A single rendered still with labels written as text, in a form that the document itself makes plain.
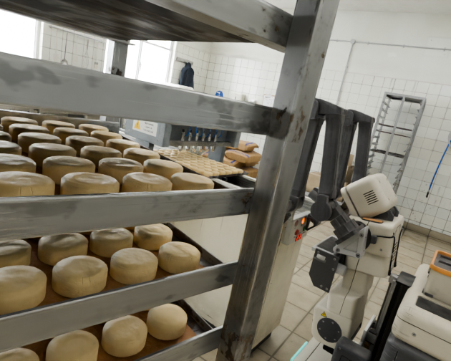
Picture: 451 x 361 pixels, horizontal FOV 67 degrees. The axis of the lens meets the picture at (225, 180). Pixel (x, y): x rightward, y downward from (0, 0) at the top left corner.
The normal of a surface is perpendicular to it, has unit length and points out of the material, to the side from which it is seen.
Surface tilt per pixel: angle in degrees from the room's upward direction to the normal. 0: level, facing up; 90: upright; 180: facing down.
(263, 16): 90
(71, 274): 0
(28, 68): 90
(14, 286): 0
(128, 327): 0
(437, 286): 92
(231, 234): 90
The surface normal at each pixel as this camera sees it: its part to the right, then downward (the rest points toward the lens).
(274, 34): 0.64, 0.30
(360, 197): -0.59, 0.07
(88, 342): 0.19, -0.95
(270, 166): -0.74, 0.01
